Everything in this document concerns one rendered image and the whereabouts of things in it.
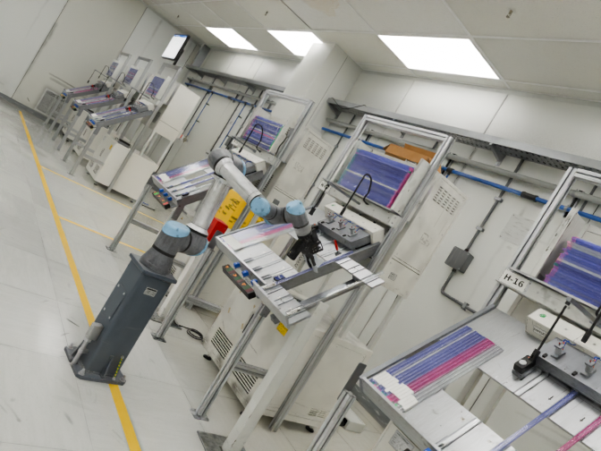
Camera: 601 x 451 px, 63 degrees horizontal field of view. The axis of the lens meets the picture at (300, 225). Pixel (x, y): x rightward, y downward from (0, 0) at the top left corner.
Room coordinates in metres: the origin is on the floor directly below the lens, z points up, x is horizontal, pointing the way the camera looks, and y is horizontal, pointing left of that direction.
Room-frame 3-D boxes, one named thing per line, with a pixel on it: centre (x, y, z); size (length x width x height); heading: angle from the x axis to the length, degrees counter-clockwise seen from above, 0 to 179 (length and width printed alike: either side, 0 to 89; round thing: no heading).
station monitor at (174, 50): (6.70, 2.67, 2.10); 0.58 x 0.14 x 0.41; 37
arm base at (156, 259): (2.27, 0.48, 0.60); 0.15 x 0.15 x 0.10
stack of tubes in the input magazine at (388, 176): (2.94, -0.25, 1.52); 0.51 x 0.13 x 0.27; 37
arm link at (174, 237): (2.27, 0.48, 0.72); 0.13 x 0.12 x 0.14; 151
